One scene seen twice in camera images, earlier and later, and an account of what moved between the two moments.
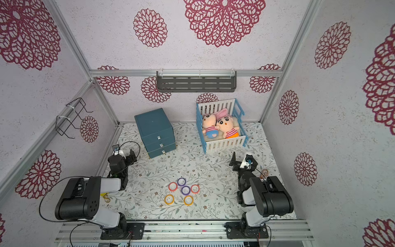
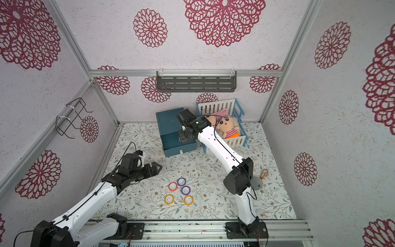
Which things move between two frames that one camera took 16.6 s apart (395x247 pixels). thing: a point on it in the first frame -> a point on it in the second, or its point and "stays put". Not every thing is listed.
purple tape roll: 181,181 stays put
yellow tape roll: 188,200 stays put
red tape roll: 173,186 stays put
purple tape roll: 185,190 stays put
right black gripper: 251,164 -> 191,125
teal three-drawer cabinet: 157,133 -> 170,127
